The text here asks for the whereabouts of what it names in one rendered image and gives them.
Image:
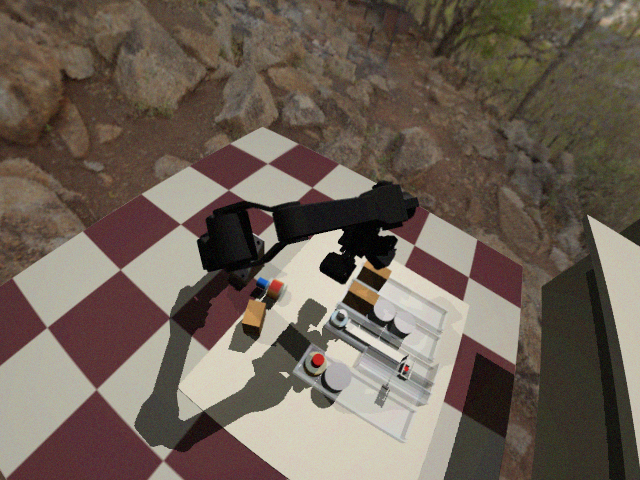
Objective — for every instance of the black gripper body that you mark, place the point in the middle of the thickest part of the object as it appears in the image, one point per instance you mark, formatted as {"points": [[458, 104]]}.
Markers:
{"points": [[340, 267]]}

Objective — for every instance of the brown jar with red lid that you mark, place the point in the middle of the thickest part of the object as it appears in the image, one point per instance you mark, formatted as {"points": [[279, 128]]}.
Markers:
{"points": [[315, 364]]}

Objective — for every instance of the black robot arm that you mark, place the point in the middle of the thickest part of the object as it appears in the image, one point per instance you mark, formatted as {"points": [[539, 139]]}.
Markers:
{"points": [[229, 242]]}

